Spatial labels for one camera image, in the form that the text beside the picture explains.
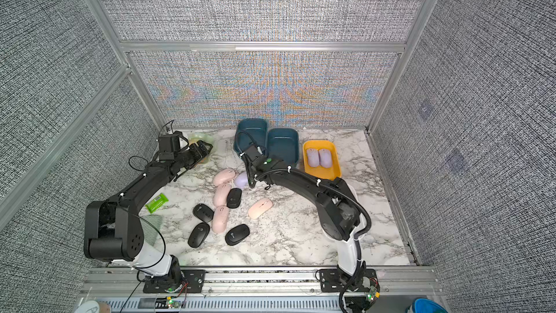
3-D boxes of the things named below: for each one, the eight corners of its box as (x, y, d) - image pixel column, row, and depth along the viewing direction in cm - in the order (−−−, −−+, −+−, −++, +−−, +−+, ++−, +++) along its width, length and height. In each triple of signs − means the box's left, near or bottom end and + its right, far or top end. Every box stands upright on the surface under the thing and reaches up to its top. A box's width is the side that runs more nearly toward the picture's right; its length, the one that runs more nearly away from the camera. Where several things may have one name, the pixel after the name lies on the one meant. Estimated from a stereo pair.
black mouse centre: (227, 208, 93) (225, 205, 90) (229, 191, 98) (228, 188, 95) (240, 208, 93) (239, 205, 90) (242, 191, 98) (241, 188, 95)
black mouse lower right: (225, 245, 83) (224, 243, 81) (228, 226, 88) (227, 224, 86) (248, 245, 83) (248, 243, 81) (250, 226, 88) (249, 224, 86)
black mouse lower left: (186, 245, 83) (184, 243, 81) (199, 221, 89) (198, 219, 87) (199, 250, 82) (198, 248, 80) (212, 226, 88) (210, 224, 86)
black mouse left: (191, 212, 91) (189, 210, 89) (200, 203, 94) (199, 200, 92) (207, 224, 88) (205, 222, 86) (216, 214, 91) (214, 211, 89)
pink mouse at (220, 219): (211, 232, 86) (210, 230, 84) (216, 208, 92) (214, 206, 90) (225, 232, 86) (224, 230, 84) (229, 208, 92) (228, 206, 90)
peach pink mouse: (252, 221, 89) (251, 219, 87) (245, 212, 92) (244, 210, 90) (274, 205, 94) (274, 203, 92) (267, 197, 96) (267, 194, 94)
